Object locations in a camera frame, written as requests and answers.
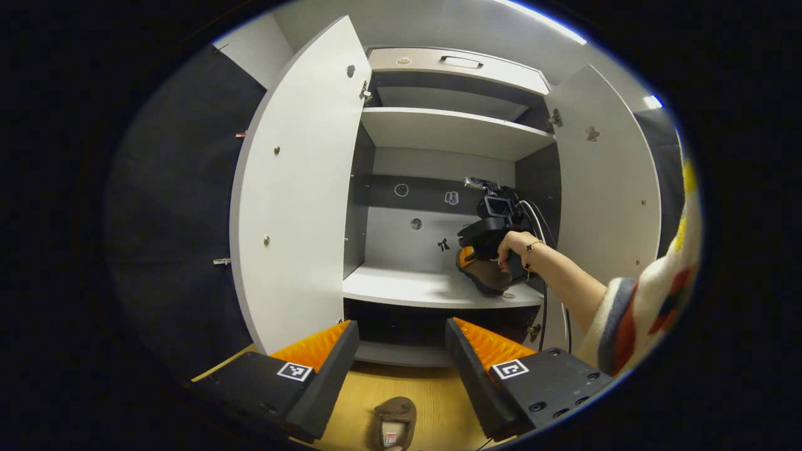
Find beige cabinet drawer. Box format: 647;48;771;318
367;47;552;96

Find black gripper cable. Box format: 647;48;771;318
519;199;572;355

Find white shoe cabinet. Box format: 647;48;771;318
341;47;565;367

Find black backdrop cloth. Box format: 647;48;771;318
633;108;687;257
107;44;267;376

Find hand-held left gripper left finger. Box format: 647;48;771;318
188;319;361;442

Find gold bracelet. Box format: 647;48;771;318
524;240;544;281

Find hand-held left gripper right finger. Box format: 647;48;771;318
445;316;618;441

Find white cabinet shelf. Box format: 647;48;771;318
343;263;544;309
360;106;557;162

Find brown fuzzy shoe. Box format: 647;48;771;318
373;396;418;451
456;254;528;297

